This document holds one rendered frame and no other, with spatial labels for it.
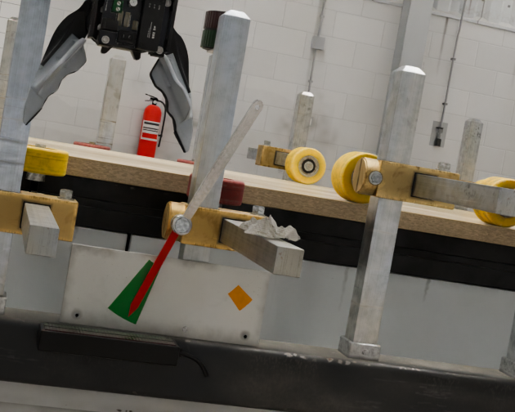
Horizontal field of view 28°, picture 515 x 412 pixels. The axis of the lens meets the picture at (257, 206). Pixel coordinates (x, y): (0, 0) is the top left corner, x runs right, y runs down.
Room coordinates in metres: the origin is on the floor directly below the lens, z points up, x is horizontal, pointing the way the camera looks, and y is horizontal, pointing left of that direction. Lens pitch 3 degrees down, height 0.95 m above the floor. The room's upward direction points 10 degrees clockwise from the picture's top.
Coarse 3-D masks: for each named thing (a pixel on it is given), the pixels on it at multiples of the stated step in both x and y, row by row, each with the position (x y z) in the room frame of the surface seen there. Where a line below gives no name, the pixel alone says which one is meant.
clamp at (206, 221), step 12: (168, 204) 1.32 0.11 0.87; (180, 204) 1.32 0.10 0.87; (168, 216) 1.30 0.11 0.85; (204, 216) 1.31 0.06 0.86; (216, 216) 1.31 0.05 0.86; (228, 216) 1.32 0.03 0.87; (240, 216) 1.32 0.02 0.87; (252, 216) 1.33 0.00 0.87; (168, 228) 1.30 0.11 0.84; (192, 228) 1.31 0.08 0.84; (204, 228) 1.31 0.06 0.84; (216, 228) 1.31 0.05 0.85; (180, 240) 1.31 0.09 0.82; (192, 240) 1.31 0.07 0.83; (204, 240) 1.31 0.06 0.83; (216, 240) 1.31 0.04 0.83
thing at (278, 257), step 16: (224, 224) 1.31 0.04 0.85; (224, 240) 1.29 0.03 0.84; (240, 240) 1.21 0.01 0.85; (256, 240) 1.14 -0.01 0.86; (272, 240) 1.11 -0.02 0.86; (256, 256) 1.13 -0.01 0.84; (272, 256) 1.07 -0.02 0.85; (288, 256) 1.06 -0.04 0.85; (272, 272) 1.06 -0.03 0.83; (288, 272) 1.06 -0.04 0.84
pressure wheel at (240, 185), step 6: (228, 180) 1.43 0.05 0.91; (234, 180) 1.46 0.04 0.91; (222, 186) 1.42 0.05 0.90; (228, 186) 1.43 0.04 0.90; (234, 186) 1.43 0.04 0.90; (240, 186) 1.44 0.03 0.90; (186, 192) 1.46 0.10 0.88; (222, 192) 1.42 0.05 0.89; (228, 192) 1.43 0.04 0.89; (234, 192) 1.43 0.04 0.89; (240, 192) 1.45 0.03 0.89; (222, 198) 1.42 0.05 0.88; (228, 198) 1.43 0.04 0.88; (234, 198) 1.44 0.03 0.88; (240, 198) 1.45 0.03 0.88; (228, 204) 1.43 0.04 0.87; (234, 204) 1.44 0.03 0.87; (240, 204) 1.46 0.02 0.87
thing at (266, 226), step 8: (240, 224) 1.16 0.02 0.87; (248, 224) 1.15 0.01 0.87; (256, 224) 1.14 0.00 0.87; (264, 224) 1.12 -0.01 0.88; (272, 224) 1.15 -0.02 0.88; (248, 232) 1.12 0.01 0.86; (256, 232) 1.12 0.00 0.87; (264, 232) 1.12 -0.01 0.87; (272, 232) 1.12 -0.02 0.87; (280, 232) 1.15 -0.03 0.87; (288, 232) 1.14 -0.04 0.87; (296, 232) 1.14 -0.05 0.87
